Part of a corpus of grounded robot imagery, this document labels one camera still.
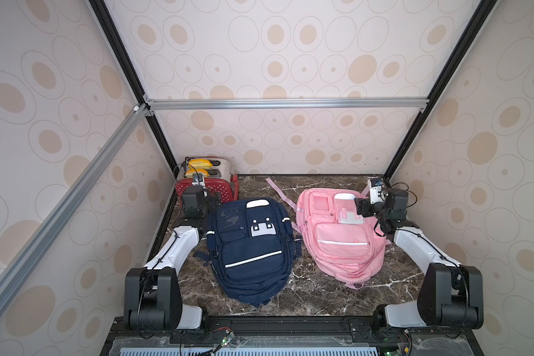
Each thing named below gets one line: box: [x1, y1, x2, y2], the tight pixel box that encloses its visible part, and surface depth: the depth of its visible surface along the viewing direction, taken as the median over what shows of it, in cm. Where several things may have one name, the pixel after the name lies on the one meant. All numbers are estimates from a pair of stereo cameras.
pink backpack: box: [265, 177, 391, 290], surface depth 93 cm
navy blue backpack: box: [194, 198, 302, 308], surface depth 91 cm
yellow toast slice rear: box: [188, 158, 213, 170], surface depth 99 cm
